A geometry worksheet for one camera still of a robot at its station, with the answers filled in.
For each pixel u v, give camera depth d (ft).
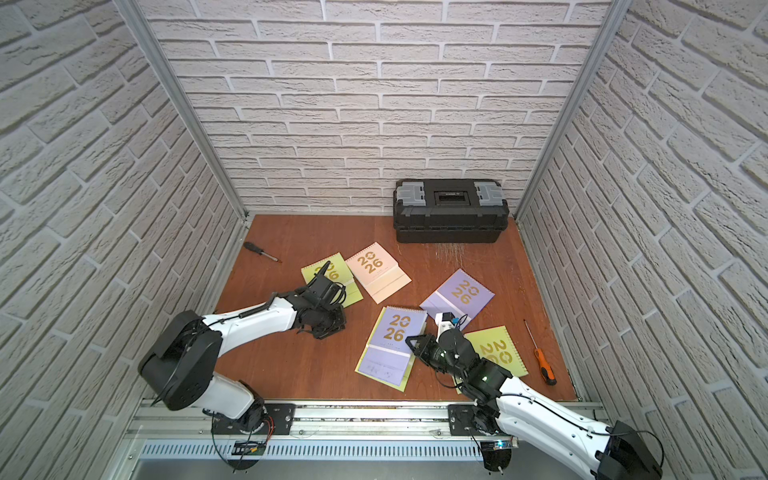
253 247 3.58
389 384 2.55
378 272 3.31
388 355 2.66
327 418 2.49
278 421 2.43
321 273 2.49
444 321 2.49
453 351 1.95
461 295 3.12
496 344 2.80
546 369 2.65
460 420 2.43
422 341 2.56
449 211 3.24
